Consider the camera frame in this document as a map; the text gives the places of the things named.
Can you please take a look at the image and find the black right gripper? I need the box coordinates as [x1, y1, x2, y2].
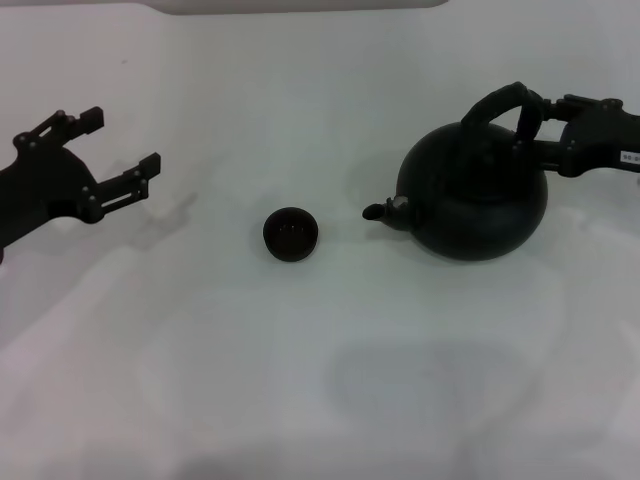
[513, 93, 640, 179]

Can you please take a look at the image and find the black round teapot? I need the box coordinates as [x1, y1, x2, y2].
[362, 82, 550, 262]

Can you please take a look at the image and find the small dark teacup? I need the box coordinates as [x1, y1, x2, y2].
[262, 206, 320, 262]

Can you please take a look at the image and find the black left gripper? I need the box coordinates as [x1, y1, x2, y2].
[0, 106, 163, 252]

